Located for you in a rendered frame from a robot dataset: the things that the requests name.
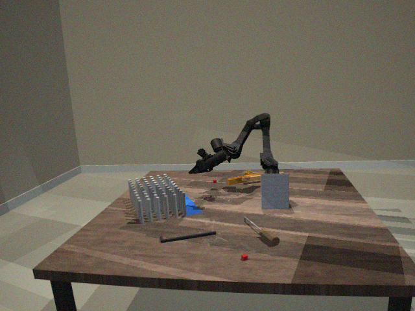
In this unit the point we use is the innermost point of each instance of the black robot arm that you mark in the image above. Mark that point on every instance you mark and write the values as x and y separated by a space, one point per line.
225 151

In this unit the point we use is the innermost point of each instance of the screwdriver with brown handle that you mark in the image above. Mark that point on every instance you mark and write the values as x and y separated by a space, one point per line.
266 234

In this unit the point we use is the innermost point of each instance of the blue flat strip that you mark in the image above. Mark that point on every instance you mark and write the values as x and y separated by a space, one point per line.
191 208

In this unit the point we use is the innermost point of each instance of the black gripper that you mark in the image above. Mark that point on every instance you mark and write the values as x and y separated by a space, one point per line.
203 165

